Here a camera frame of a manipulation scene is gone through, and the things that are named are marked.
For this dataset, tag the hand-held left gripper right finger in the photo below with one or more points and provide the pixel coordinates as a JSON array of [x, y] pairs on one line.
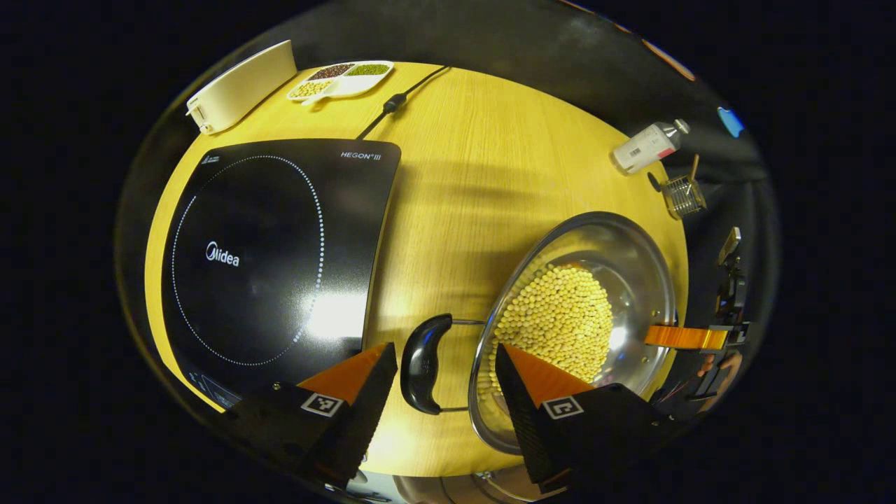
[[525, 420]]

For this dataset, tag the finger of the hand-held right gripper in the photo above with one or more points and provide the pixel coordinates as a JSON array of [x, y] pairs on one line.
[[682, 337]]

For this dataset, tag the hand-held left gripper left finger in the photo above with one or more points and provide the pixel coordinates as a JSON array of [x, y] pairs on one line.
[[367, 413]]

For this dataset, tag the pile of yellow soybeans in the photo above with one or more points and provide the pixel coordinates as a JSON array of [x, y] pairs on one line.
[[560, 315]]

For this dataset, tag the black induction cooktop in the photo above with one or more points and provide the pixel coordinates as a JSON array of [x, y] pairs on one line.
[[266, 266]]

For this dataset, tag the wooden stick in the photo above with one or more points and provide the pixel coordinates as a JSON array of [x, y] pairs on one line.
[[693, 168]]

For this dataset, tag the clear plastic bottle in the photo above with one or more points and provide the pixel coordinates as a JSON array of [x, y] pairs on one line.
[[647, 147]]

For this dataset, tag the white divided dish of beans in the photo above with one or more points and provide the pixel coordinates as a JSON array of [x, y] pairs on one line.
[[343, 79]]

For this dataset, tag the white box appliance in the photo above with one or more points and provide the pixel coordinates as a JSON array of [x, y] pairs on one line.
[[241, 87]]

